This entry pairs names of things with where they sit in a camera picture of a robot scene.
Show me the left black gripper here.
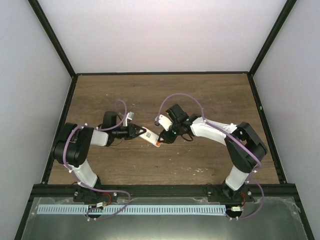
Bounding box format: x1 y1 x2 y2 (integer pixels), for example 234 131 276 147
112 124 146 141

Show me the white remote control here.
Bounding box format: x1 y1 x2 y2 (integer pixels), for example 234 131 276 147
140 128 161 148

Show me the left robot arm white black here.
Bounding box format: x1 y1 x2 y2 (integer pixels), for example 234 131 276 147
50 111 147 202

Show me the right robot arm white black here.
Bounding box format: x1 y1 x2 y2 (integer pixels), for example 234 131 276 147
155 104 268 202

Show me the metal front plate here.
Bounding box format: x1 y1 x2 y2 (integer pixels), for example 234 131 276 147
22 197 307 240

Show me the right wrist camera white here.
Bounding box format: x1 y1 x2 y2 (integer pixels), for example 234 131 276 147
155 114 173 131

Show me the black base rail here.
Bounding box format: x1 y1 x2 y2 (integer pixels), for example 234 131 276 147
32 184 297 203

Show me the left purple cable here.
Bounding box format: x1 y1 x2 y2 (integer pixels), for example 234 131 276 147
62 99 132 222

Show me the light blue slotted cable duct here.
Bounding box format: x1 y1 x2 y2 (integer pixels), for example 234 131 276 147
36 204 226 216

